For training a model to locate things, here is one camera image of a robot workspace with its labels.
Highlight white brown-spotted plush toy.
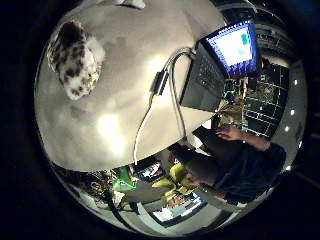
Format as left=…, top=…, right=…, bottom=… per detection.
left=46, top=20, right=106, bottom=102

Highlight open black laptop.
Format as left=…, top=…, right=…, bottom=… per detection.
left=179, top=19, right=263, bottom=113

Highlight black box with colourful contents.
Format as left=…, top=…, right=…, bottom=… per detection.
left=133, top=159, right=168, bottom=184

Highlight green bag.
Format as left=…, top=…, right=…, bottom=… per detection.
left=113, top=165, right=138, bottom=193

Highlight person in dark shirt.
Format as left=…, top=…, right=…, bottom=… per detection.
left=168, top=123, right=288, bottom=204

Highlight black cable adapter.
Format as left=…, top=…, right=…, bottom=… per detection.
left=149, top=69, right=170, bottom=98

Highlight white cable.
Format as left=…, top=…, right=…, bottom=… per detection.
left=133, top=47, right=198, bottom=164

